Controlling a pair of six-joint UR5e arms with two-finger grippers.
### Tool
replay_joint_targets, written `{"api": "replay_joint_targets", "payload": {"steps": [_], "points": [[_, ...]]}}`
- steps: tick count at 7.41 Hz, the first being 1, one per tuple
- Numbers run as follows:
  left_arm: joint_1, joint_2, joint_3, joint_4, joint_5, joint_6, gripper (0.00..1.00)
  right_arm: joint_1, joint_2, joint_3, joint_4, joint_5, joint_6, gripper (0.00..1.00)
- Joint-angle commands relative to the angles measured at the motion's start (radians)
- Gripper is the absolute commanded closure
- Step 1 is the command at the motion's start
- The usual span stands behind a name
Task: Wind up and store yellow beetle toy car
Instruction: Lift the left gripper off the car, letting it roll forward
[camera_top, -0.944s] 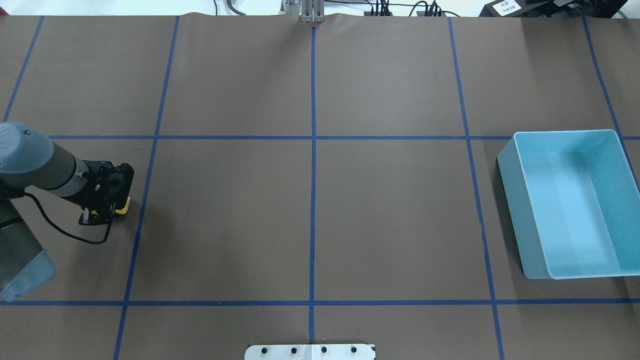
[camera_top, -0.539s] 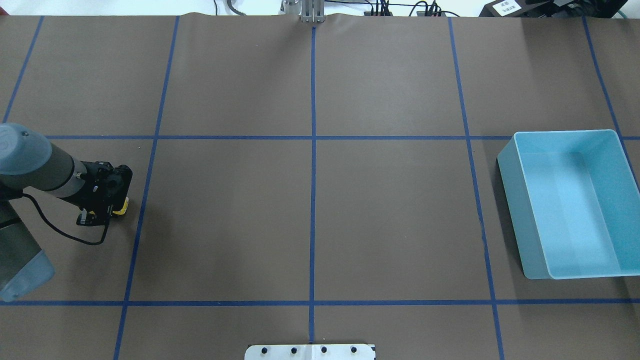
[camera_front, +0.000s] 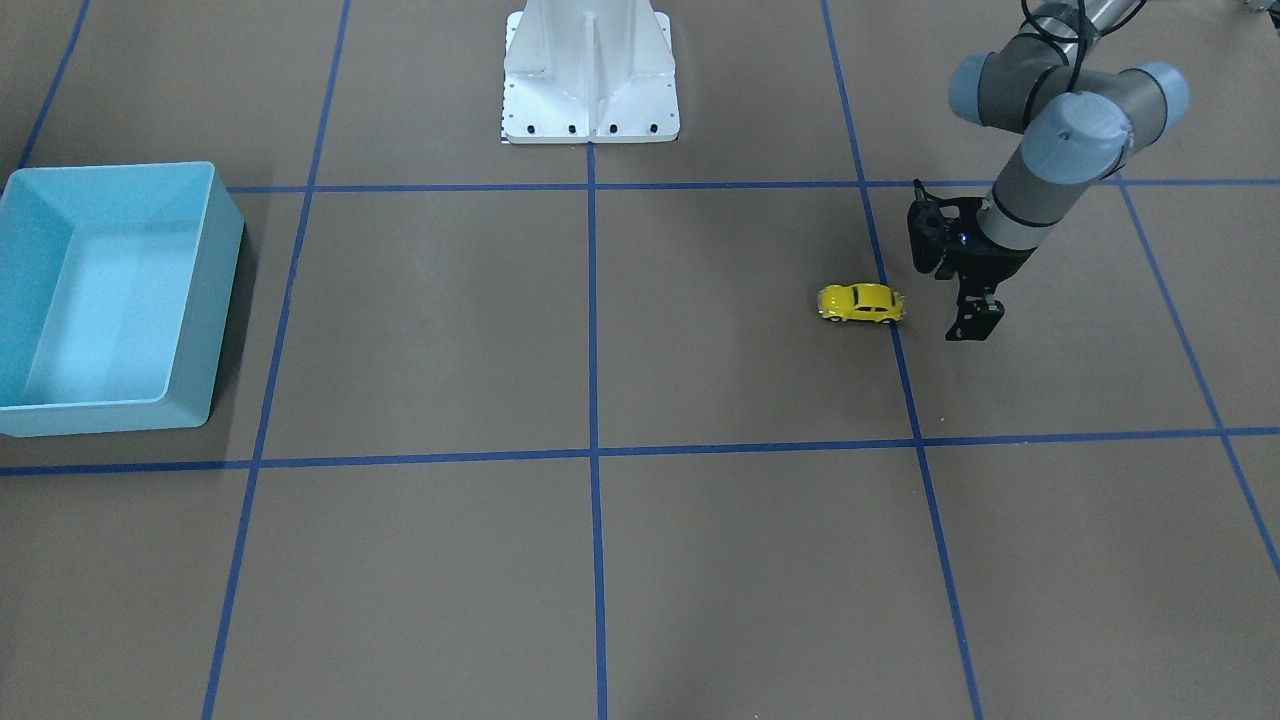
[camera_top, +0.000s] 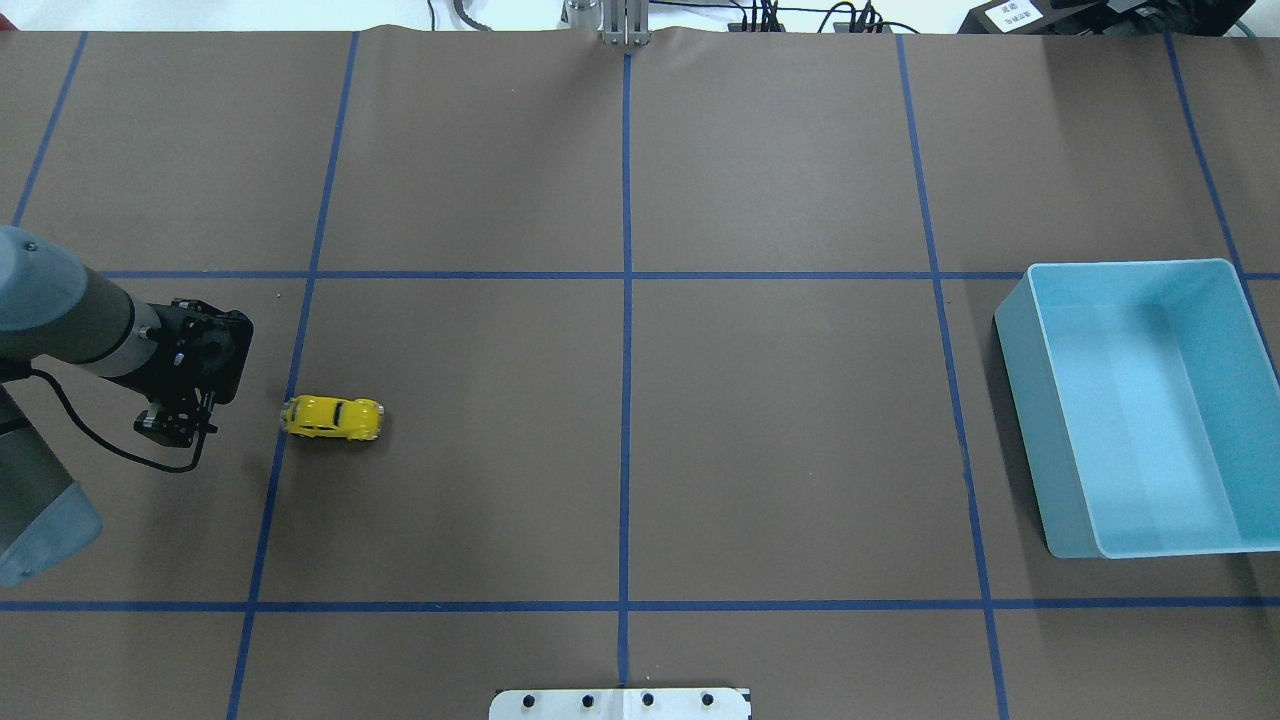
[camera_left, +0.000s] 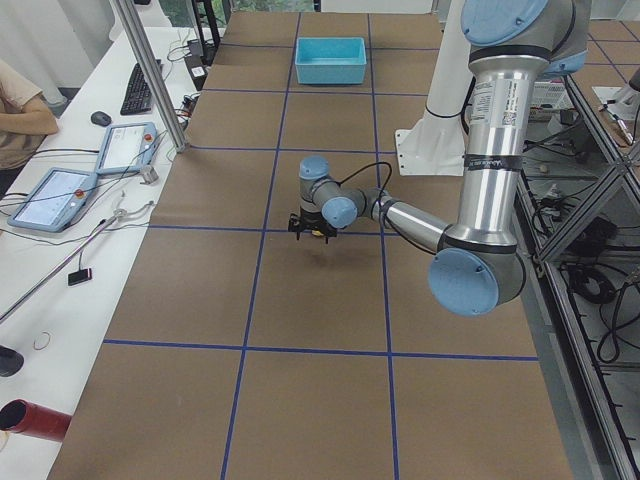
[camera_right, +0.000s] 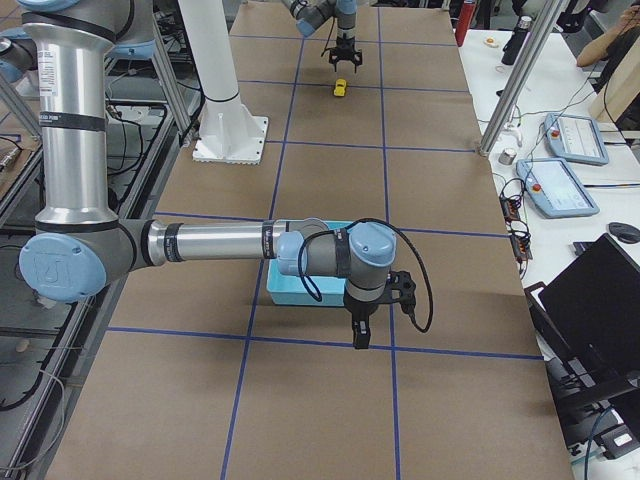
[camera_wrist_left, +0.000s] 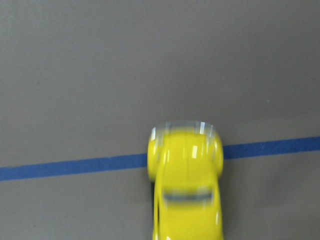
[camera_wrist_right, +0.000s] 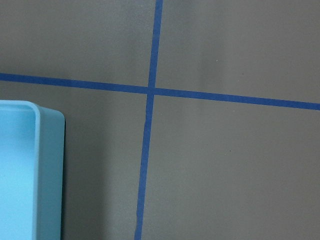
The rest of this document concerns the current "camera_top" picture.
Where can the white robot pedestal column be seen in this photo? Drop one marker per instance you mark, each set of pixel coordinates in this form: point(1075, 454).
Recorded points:
point(623, 703)

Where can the light blue plastic bin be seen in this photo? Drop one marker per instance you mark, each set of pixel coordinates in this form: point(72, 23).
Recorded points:
point(1147, 406)

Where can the yellow beetle toy car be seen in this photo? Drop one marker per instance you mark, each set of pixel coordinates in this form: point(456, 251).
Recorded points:
point(320, 416)

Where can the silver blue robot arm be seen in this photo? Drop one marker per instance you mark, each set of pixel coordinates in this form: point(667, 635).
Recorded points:
point(53, 306)

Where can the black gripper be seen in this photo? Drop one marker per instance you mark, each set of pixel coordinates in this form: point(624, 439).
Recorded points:
point(178, 412)

